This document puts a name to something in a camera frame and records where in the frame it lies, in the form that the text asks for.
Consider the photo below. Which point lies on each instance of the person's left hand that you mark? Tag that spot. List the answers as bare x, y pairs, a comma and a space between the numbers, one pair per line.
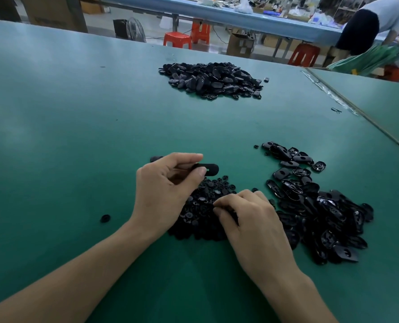
159, 198

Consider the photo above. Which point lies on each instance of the person's right hand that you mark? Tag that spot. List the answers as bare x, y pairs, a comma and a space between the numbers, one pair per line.
257, 232

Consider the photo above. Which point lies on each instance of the pile of small black buttons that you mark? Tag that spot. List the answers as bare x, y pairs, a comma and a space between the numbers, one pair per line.
199, 212

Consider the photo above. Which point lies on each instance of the lone black ring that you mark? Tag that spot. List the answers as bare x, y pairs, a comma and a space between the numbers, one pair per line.
105, 218

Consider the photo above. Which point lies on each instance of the pile of black oval shells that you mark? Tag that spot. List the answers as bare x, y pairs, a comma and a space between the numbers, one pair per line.
327, 215

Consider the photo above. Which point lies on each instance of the person's left forearm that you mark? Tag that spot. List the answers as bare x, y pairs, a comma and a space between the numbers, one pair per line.
65, 279

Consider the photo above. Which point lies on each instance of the small black plastic scrap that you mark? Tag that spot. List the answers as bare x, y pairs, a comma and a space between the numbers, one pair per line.
336, 109

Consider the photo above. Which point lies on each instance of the grey floor fan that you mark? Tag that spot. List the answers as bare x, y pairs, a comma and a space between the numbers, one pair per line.
129, 30

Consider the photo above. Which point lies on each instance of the small open cardboard box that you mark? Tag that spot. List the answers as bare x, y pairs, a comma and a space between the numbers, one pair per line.
239, 45

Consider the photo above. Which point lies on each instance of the long blue work table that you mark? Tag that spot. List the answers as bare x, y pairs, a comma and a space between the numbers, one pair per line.
219, 15

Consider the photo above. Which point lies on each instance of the green striped bag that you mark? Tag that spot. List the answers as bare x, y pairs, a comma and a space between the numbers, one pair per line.
364, 60

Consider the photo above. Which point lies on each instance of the white plastic bag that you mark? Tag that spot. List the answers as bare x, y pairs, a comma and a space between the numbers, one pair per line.
243, 5

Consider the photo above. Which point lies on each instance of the large brown cardboard box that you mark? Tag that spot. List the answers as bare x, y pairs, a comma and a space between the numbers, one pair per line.
51, 11

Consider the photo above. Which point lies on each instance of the dark cardboard box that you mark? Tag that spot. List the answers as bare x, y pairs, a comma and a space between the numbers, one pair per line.
1, 8

